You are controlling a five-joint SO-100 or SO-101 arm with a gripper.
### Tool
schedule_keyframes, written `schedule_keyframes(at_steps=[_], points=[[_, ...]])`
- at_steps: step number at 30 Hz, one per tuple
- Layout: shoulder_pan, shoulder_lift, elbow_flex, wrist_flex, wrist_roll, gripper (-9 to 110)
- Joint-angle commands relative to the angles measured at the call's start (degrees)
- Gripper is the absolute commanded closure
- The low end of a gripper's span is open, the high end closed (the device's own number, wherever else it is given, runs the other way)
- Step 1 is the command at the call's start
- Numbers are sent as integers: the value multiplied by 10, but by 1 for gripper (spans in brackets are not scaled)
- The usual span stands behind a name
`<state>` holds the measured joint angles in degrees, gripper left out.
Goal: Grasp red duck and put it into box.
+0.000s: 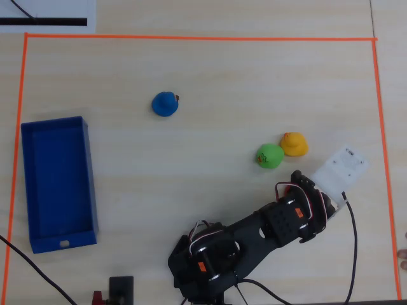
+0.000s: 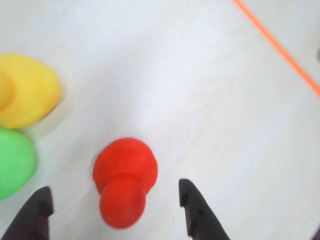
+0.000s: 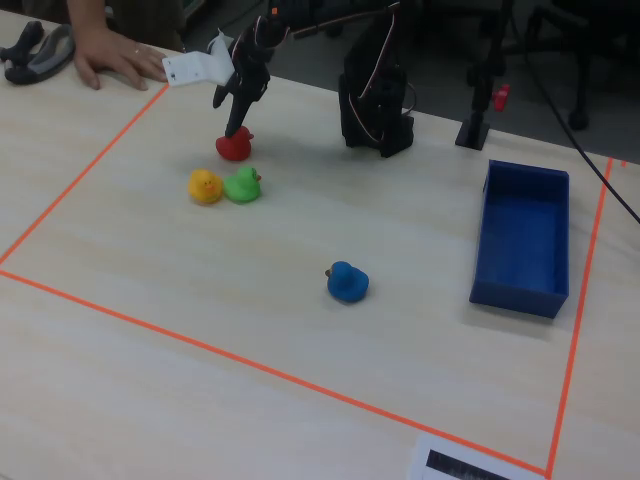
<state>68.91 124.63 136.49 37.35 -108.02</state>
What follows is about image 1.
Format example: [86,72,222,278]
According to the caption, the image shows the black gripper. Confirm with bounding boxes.
[290,170,338,223]

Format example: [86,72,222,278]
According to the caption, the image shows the yellow rubber duck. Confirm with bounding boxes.
[280,132,309,157]

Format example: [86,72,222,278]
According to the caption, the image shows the green rubber duck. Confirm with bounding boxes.
[256,143,285,170]

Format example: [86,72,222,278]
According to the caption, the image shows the blue rubber duck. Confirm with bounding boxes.
[151,91,181,118]

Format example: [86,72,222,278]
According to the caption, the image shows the small black box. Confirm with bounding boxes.
[108,276,135,305]

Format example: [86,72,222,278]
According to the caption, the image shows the blue plastic box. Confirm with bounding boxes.
[20,116,99,255]

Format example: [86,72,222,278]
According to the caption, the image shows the orange tape strip beside box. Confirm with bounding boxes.
[0,33,29,305]

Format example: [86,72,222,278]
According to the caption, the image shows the person's fingers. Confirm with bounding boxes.
[397,231,407,271]

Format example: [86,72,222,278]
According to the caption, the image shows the orange tape strip beside hand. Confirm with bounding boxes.
[371,39,403,301]

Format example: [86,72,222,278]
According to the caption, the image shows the long horizontal orange tape strip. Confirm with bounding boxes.
[24,32,378,43]

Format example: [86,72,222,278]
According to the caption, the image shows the white paper sheet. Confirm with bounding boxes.
[0,0,97,34]

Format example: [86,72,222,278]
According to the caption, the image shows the red white wrist servo wire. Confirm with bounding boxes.
[274,181,329,223]

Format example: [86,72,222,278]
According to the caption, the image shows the white camera box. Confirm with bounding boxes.
[310,143,370,214]

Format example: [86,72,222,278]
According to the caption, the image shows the red white base servo wire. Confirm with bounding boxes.
[188,220,224,255]

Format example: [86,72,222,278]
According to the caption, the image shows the thick black table cable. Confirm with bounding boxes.
[0,234,78,305]

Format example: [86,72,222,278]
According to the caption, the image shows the thin black cable on paper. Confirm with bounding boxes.
[10,0,38,20]

